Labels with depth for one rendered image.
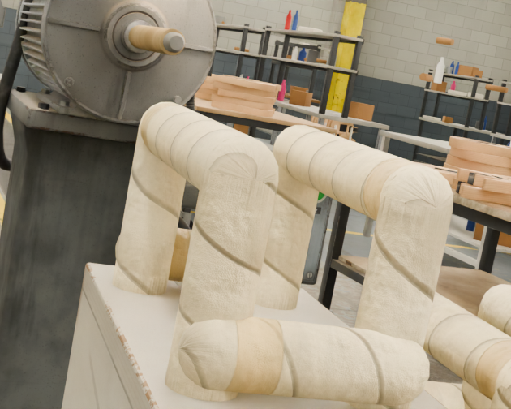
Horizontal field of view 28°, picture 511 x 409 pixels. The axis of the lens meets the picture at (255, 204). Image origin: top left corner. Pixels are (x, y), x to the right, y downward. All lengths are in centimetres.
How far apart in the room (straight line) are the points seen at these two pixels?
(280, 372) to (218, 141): 10
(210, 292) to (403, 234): 9
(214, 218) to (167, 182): 16
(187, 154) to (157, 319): 12
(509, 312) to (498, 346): 14
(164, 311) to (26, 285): 111
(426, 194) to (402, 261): 3
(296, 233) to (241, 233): 19
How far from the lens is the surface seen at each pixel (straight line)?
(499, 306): 67
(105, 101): 147
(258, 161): 41
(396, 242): 44
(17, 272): 166
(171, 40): 124
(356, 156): 50
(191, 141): 46
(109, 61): 146
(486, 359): 51
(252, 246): 42
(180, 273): 60
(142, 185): 58
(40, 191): 163
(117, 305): 55
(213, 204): 41
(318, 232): 158
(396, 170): 45
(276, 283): 61
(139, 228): 58
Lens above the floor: 124
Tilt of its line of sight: 8 degrees down
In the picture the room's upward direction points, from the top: 11 degrees clockwise
